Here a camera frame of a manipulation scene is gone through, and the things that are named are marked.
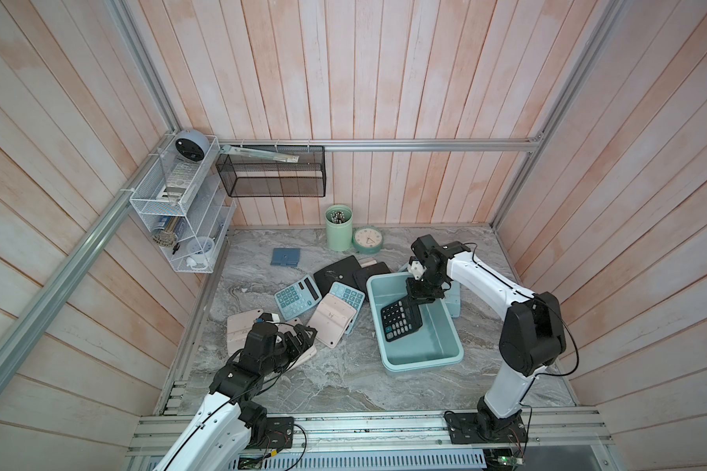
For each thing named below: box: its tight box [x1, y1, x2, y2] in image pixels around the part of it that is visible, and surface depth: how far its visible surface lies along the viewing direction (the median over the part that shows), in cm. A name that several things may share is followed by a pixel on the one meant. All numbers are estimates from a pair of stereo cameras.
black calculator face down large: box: [313, 255, 363, 298], surface depth 103 cm
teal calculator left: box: [274, 274, 324, 321], surface depth 100 cm
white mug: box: [185, 235, 216, 270], surface depth 93 cm
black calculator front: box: [380, 297, 424, 343], surface depth 90 cm
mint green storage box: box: [366, 271, 464, 373], surface depth 87 cm
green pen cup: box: [324, 204, 354, 253], surface depth 110 cm
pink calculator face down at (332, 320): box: [306, 292, 358, 350], surface depth 91 cm
